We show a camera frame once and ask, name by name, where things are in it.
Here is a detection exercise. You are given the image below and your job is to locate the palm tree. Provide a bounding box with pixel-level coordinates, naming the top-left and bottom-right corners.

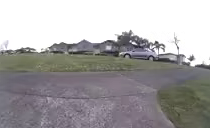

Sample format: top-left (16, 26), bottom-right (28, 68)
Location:
top-left (150, 40), bottom-right (167, 56)

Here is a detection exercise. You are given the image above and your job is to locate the row of houses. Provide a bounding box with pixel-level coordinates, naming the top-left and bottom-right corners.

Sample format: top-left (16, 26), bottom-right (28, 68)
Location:
top-left (47, 38), bottom-right (140, 56)

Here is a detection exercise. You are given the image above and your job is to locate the green grass lawn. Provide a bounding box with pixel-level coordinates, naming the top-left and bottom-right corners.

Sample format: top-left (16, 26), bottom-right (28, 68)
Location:
top-left (0, 53), bottom-right (196, 73)

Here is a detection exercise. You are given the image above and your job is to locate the small pale building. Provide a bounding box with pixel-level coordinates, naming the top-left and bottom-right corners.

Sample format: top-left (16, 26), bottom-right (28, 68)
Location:
top-left (158, 52), bottom-right (187, 65)

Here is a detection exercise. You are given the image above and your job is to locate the green grass patch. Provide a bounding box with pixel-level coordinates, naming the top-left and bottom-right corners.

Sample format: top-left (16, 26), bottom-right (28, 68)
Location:
top-left (157, 77), bottom-right (210, 128)

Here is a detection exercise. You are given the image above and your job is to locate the bare thin tree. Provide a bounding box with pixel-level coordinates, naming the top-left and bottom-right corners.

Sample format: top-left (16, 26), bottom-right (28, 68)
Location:
top-left (170, 31), bottom-right (183, 66)

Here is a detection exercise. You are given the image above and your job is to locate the grey gravel path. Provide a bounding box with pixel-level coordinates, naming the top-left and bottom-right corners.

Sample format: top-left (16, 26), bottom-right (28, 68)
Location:
top-left (0, 64), bottom-right (210, 128)

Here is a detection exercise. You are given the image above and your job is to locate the grey car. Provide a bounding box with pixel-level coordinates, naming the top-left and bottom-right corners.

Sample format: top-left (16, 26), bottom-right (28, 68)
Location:
top-left (118, 47), bottom-right (160, 62)

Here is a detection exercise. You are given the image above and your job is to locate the dark leafy tree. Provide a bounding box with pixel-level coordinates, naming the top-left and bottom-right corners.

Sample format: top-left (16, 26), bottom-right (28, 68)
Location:
top-left (113, 29), bottom-right (151, 51)

